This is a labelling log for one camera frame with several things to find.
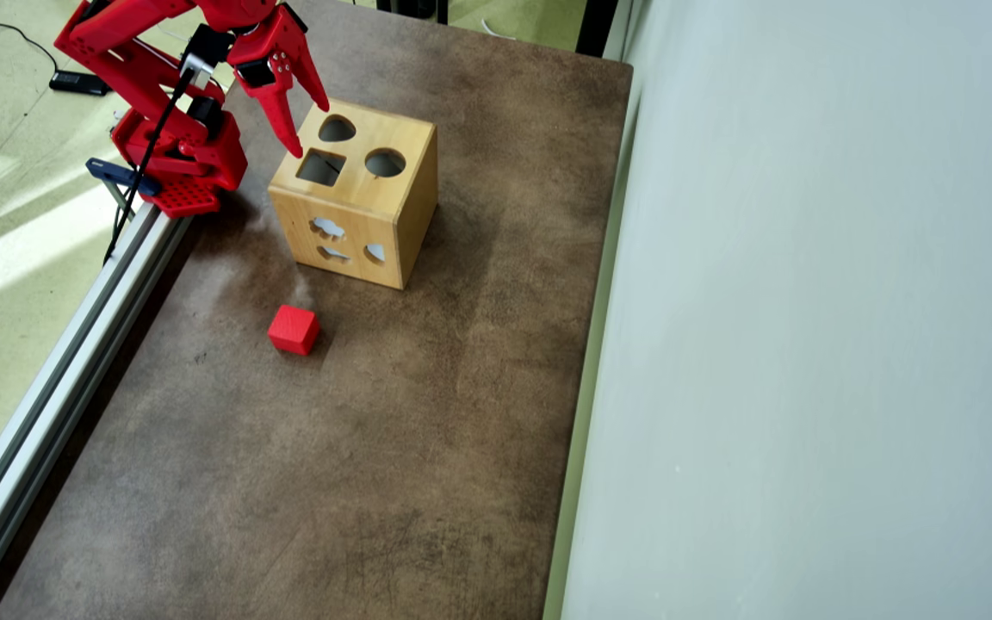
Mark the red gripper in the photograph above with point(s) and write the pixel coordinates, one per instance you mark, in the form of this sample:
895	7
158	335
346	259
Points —
273	67

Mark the red cube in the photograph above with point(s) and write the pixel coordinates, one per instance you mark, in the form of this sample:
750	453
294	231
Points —
294	331

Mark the red robot arm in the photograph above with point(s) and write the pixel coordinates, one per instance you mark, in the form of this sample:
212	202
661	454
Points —
139	73

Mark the black furniture base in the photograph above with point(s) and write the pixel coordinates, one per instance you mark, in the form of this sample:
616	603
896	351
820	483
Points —
414	9

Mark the wooden shape sorter box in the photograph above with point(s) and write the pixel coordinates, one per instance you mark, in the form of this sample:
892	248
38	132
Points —
350	224

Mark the blue table clamp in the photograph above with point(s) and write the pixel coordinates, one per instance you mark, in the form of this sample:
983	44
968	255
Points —
117	172

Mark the black power adapter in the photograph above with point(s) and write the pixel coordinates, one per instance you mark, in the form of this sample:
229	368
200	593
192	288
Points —
78	83

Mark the black vertical post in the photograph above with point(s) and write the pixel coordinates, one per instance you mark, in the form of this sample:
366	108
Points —
597	26

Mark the aluminium profile rail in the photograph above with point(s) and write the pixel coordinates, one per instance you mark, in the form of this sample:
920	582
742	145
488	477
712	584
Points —
48	396

